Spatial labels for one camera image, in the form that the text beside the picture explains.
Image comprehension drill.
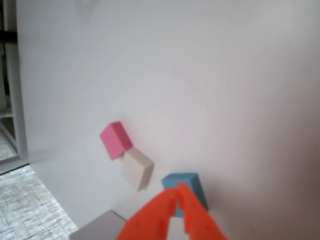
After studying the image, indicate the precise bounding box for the blue foam cuboid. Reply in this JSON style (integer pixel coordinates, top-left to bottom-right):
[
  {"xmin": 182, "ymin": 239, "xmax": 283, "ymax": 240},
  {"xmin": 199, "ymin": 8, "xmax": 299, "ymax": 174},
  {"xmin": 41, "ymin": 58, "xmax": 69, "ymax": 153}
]
[{"xmin": 161, "ymin": 172, "xmax": 209, "ymax": 218}]

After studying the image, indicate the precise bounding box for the black metal bar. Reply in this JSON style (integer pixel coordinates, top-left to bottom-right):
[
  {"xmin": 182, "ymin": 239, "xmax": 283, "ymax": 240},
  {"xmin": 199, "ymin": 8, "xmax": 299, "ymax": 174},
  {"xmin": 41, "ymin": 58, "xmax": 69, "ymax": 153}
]
[{"xmin": 0, "ymin": 30, "xmax": 18, "ymax": 44}]

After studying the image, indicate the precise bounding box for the white cardboard box bin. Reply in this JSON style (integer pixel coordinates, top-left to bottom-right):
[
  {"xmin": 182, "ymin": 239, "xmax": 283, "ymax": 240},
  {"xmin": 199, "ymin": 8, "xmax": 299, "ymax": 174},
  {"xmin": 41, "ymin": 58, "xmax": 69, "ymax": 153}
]
[{"xmin": 69, "ymin": 209, "xmax": 129, "ymax": 240}]

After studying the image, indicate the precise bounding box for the beige woven rug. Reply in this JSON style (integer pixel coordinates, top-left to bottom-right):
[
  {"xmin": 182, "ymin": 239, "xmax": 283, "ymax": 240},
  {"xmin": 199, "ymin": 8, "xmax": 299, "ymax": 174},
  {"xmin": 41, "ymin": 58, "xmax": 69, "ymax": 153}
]
[{"xmin": 0, "ymin": 129, "xmax": 79, "ymax": 240}]

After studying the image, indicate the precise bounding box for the white foam cuboid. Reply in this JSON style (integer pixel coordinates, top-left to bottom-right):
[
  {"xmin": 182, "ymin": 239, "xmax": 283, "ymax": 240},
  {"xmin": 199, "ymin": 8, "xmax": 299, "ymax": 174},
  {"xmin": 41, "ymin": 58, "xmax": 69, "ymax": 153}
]
[{"xmin": 120, "ymin": 147, "xmax": 154, "ymax": 193}]

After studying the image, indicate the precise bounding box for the white frame furniture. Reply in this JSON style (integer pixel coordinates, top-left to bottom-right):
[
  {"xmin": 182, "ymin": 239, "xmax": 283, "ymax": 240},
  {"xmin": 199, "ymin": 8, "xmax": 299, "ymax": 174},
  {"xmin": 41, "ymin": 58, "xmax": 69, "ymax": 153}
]
[{"xmin": 0, "ymin": 0, "xmax": 29, "ymax": 174}]

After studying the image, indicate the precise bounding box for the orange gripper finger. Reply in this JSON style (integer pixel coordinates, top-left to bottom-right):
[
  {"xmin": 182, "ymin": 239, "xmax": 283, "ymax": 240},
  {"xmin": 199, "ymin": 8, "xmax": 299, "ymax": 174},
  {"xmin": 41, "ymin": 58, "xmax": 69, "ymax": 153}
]
[
  {"xmin": 116, "ymin": 187, "xmax": 180, "ymax": 240},
  {"xmin": 176, "ymin": 182, "xmax": 228, "ymax": 240}
]

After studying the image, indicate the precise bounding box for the pink foam cuboid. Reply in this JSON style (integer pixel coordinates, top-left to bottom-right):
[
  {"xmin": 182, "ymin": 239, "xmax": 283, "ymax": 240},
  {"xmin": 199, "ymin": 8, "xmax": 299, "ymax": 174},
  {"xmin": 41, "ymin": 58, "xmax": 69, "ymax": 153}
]
[{"xmin": 99, "ymin": 120, "xmax": 134, "ymax": 161}]

